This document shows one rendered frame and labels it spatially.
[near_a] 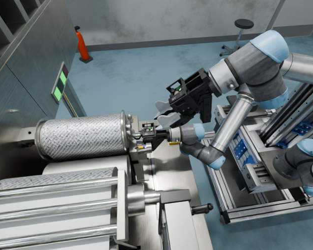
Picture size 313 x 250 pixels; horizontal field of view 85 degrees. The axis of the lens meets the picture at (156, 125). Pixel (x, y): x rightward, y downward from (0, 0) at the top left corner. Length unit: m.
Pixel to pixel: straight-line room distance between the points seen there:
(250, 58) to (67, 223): 0.46
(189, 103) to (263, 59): 0.18
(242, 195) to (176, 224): 1.46
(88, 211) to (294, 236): 1.94
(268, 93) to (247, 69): 0.10
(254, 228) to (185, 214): 1.66
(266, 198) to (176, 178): 1.06
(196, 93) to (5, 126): 0.55
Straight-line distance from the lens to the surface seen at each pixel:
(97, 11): 3.43
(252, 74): 0.45
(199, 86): 0.44
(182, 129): 0.73
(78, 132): 0.57
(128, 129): 0.56
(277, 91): 0.51
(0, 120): 0.64
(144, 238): 0.84
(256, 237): 1.93
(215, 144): 0.81
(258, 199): 1.76
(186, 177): 0.90
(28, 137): 0.66
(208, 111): 0.51
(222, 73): 0.43
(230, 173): 1.77
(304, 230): 2.17
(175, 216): 0.30
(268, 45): 0.44
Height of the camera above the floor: 1.73
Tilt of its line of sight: 53 degrees down
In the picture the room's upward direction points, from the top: straight up
